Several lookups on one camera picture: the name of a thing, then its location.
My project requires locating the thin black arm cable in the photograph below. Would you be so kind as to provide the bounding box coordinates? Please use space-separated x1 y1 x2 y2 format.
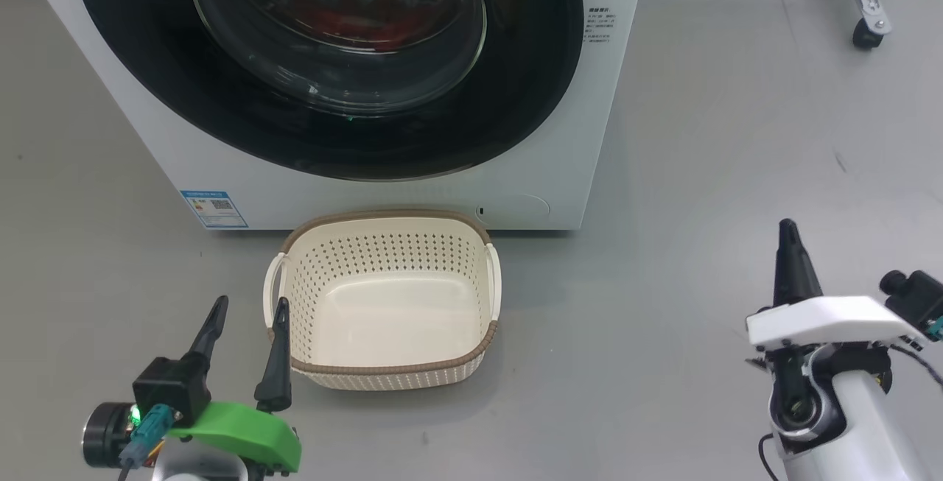
757 433 783 481

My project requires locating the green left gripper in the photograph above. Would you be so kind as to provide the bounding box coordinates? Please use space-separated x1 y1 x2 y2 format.
166 295 303 478

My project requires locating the blue energy label sticker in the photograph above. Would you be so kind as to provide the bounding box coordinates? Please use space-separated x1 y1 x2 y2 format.
180 189 250 230

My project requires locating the right camera cable teal plug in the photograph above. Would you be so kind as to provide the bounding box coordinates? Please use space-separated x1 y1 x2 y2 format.
890 319 943 387

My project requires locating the printed warning text sticker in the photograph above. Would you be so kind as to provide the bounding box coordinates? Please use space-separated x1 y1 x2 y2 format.
585 6 614 45

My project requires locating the red and white garment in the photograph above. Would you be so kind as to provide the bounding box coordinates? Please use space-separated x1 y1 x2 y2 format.
291 0 450 55

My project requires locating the cream perforated laundry basket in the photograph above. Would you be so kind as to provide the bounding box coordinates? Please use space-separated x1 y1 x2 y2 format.
264 209 502 392

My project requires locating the round washer filter cover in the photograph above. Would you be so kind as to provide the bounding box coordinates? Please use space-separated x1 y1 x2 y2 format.
477 194 552 228

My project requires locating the left camera cable teal plug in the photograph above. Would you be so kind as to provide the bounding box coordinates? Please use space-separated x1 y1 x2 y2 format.
118 405 175 481

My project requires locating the white front-load washing machine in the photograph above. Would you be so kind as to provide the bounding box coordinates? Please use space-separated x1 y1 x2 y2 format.
15 0 649 232

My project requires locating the black caster wheel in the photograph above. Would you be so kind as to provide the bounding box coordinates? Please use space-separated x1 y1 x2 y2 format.
853 19 884 51

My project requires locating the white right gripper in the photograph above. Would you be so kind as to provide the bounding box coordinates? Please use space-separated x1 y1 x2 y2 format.
746 219 930 354

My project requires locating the camera cable teal plug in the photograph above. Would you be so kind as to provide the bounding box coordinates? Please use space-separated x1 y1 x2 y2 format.
890 319 943 387
118 405 175 481

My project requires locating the round black glass washer door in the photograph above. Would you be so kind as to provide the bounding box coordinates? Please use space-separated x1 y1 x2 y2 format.
70 0 585 182

